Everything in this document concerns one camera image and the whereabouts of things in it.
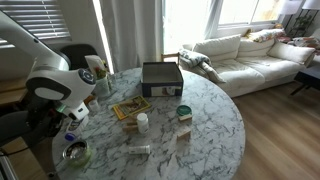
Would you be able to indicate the white bottle with blue lid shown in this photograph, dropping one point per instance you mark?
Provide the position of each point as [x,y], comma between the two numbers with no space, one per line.
[75,128]

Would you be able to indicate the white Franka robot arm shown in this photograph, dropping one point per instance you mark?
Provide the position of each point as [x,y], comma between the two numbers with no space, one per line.
[50,66]

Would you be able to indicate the round green lid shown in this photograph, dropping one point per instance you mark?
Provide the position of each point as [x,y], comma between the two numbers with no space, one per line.
[184,110]

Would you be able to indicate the small white pill bottle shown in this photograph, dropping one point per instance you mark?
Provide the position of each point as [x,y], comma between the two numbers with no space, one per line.
[143,124]

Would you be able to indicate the dark blue cardboard box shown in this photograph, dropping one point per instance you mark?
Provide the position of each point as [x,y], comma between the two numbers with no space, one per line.
[162,88]

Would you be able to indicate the yellow dog picture book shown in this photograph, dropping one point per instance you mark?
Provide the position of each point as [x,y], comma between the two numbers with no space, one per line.
[131,106]

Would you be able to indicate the wooden chair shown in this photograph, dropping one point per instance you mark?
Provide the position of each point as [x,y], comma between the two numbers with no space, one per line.
[170,56]

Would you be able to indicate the wooden block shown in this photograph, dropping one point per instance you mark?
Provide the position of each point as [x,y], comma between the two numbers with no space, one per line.
[133,117]
[183,133]
[130,128]
[132,123]
[185,117]

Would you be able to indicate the grey white blanket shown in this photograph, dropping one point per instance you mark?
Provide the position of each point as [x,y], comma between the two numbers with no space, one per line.
[196,60]

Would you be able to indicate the white cream tube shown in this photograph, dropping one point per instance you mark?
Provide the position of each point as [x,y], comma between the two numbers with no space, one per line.
[139,149]

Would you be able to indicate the white curtain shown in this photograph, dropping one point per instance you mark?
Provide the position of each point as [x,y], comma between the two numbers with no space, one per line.
[133,33]

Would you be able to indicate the black office chair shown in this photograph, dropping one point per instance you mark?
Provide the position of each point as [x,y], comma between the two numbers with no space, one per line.
[78,55]

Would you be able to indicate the cream white sofa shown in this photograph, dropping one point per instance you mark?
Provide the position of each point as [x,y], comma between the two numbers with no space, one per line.
[253,66]

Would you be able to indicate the floral patterned pillow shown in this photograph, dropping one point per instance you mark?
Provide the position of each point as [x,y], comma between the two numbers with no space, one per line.
[266,35]
[305,42]

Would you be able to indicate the white window blinds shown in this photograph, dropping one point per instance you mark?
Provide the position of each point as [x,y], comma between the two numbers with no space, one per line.
[36,20]

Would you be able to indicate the dark grey seat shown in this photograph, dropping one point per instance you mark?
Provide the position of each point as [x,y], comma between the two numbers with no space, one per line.
[16,126]

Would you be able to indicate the black coffee table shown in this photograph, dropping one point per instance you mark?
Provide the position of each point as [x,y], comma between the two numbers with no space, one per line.
[308,78]

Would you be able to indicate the wooden desk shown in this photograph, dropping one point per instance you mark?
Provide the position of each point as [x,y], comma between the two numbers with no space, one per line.
[11,91]

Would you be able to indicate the black plant stand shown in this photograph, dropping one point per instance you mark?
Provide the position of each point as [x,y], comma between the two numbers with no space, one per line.
[300,25]

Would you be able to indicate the white lamp shade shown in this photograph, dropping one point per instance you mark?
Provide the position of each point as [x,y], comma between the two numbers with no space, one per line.
[290,6]

